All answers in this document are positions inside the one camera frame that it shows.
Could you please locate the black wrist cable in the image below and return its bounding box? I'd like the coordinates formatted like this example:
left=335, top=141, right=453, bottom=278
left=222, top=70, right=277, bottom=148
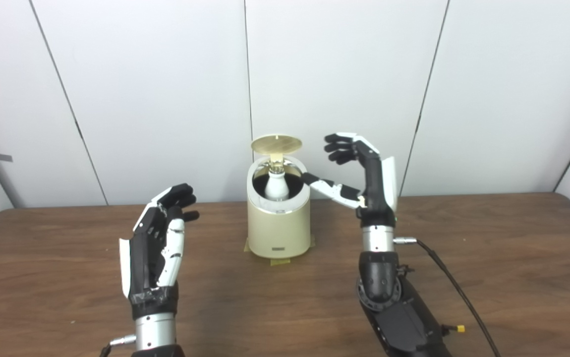
left=394, top=237, right=503, bottom=357
left=99, top=335, right=138, bottom=357

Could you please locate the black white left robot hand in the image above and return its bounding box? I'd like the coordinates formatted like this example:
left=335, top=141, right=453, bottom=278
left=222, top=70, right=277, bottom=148
left=119, top=183, right=200, bottom=320

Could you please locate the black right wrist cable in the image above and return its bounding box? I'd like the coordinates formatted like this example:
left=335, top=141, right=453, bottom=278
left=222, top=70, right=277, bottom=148
left=394, top=237, right=503, bottom=357

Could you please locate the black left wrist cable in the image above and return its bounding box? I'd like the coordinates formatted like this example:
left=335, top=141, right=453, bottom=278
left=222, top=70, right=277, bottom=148
left=99, top=335, right=138, bottom=357

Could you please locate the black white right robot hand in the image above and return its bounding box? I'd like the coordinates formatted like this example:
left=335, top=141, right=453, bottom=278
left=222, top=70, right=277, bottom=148
left=301, top=132, right=398, bottom=229

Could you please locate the cream round bin lid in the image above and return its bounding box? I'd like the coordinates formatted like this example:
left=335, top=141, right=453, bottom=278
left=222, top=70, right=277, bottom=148
left=251, top=134, right=303, bottom=167

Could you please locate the cream-colored bin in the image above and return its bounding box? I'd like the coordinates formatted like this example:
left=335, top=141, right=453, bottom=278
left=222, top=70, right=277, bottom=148
left=246, top=156, right=312, bottom=259

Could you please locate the small white plastic bottle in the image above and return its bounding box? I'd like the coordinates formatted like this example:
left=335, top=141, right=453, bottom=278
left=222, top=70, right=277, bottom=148
left=264, top=166, right=289, bottom=201

